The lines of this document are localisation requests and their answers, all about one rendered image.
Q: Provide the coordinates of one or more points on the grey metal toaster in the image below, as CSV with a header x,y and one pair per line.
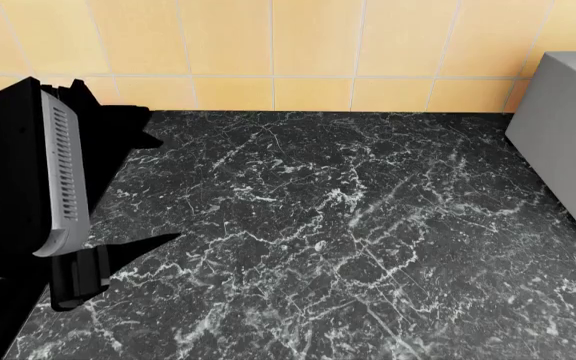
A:
x,y
560,142

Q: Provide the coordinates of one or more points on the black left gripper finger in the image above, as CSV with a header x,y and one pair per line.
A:
x,y
79,275
118,125

